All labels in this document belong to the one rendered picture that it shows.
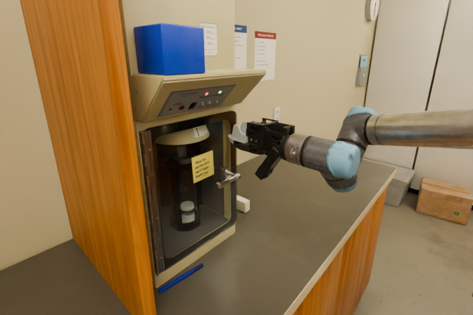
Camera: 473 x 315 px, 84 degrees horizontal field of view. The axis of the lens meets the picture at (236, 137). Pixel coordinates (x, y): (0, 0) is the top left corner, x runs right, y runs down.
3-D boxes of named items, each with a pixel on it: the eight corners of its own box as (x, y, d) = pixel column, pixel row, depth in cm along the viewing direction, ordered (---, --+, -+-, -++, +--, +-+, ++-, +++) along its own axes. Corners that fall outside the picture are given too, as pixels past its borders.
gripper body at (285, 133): (261, 117, 73) (300, 124, 65) (260, 145, 76) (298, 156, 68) (243, 121, 68) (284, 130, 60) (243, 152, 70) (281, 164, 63)
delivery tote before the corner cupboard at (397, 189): (343, 191, 313) (347, 165, 303) (356, 179, 341) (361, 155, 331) (400, 211, 273) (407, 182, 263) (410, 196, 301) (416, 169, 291)
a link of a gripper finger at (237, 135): (228, 120, 77) (253, 125, 71) (228, 139, 79) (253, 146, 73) (220, 121, 75) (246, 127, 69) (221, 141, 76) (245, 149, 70)
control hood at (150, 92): (135, 121, 57) (129, 73, 54) (235, 102, 80) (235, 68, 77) (165, 130, 49) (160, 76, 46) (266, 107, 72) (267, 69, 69)
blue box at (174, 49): (137, 73, 54) (132, 27, 51) (177, 71, 61) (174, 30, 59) (165, 76, 48) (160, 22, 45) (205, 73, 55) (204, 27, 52)
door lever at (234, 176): (207, 185, 76) (206, 176, 75) (229, 174, 83) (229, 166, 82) (219, 190, 72) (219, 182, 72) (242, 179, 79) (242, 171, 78)
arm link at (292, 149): (313, 161, 65) (296, 171, 60) (296, 156, 68) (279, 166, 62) (315, 132, 63) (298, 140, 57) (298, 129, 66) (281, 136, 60)
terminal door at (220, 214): (157, 273, 70) (141, 129, 58) (235, 222, 91) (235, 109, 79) (159, 275, 69) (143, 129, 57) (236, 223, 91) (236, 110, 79)
